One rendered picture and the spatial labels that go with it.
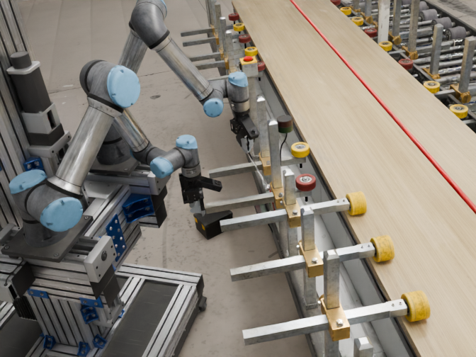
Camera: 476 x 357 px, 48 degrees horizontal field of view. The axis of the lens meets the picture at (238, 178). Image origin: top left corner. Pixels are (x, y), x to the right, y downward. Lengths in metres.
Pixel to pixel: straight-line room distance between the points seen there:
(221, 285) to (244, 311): 0.24
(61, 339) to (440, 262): 1.68
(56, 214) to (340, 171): 1.13
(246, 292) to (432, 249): 1.35
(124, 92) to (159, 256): 1.77
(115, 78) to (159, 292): 1.40
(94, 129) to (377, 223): 1.01
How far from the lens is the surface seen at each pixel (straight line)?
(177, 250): 3.29
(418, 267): 1.81
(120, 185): 2.22
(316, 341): 1.84
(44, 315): 2.57
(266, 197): 2.15
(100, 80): 1.67
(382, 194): 2.09
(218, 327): 2.82
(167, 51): 1.98
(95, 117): 1.67
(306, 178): 2.15
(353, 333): 1.97
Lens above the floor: 2.14
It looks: 34 degrees down
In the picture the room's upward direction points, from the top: 7 degrees counter-clockwise
